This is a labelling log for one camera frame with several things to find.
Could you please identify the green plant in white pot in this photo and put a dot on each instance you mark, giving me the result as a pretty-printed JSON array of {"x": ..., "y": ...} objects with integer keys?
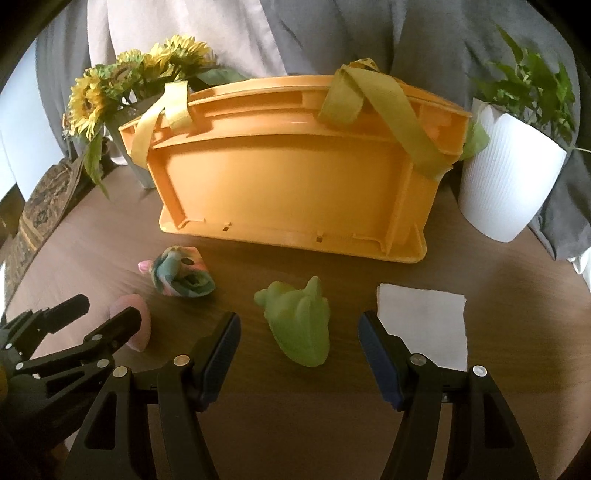
[{"x": 508, "y": 175}]

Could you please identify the brown patterned cloth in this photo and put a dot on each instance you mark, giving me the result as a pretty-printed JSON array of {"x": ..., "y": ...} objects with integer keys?
[{"x": 44, "y": 207}]

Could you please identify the pale pink curtain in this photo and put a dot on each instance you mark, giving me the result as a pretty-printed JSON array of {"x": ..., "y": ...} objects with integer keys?
[{"x": 184, "y": 27}]

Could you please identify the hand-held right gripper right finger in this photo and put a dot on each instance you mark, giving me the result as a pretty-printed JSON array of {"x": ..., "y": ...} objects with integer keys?
[{"x": 379, "y": 364}]

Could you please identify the white sheer curtain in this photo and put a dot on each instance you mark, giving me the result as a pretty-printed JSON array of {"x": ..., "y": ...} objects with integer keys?
[{"x": 582, "y": 267}]

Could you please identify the pink soft toy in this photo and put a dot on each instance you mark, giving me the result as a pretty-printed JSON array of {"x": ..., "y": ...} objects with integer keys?
[{"x": 136, "y": 318}]

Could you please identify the green rubber toy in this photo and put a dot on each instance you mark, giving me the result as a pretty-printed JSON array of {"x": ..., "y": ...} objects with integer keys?
[{"x": 300, "y": 323}]

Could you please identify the artificial sunflower bouquet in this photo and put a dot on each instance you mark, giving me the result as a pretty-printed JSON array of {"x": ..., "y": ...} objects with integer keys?
[{"x": 138, "y": 69}]

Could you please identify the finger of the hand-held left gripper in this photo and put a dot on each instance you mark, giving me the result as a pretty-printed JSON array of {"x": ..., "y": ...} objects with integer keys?
[
  {"x": 117, "y": 327},
  {"x": 55, "y": 314}
]

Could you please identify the pastel rainbow plush toy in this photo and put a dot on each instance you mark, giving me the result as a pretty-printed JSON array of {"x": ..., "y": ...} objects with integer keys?
[{"x": 180, "y": 274}]

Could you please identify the white folded cloth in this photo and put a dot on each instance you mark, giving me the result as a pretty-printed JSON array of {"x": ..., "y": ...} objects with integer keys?
[{"x": 429, "y": 323}]

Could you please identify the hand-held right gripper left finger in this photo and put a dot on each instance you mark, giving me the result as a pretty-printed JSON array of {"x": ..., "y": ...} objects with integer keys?
[{"x": 222, "y": 360}]

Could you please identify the grey ribbed vase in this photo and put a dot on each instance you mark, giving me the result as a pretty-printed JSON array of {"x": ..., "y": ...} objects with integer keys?
[{"x": 138, "y": 161}]

